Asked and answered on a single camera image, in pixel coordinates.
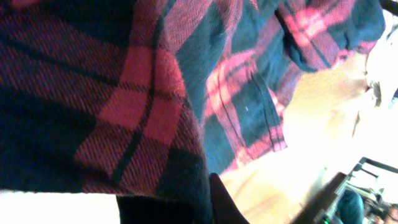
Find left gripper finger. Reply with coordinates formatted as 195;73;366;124
209;173;249;224

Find red navy plaid shirt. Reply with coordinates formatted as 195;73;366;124
1;1;385;223

